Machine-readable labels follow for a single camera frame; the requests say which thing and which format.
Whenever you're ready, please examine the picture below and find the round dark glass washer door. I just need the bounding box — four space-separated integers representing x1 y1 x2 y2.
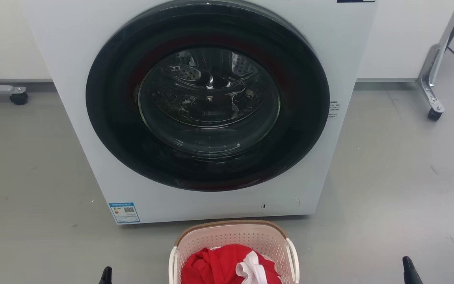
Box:
86 1 330 192

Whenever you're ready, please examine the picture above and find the blue energy label sticker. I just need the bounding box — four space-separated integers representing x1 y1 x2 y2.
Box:
109 202 141 224

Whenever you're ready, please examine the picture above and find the white front-load washing machine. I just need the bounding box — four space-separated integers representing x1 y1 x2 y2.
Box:
21 0 378 225

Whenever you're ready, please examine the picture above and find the white perforated laundry basket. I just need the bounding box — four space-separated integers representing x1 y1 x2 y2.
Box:
168 220 300 284

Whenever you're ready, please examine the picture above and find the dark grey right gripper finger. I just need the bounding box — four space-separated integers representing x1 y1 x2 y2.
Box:
403 256 424 284

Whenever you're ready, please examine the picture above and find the red garment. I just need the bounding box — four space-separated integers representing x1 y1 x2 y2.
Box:
181 244 282 284

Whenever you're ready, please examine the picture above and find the white pink garment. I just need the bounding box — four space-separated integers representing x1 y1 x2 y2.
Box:
236 251 269 284

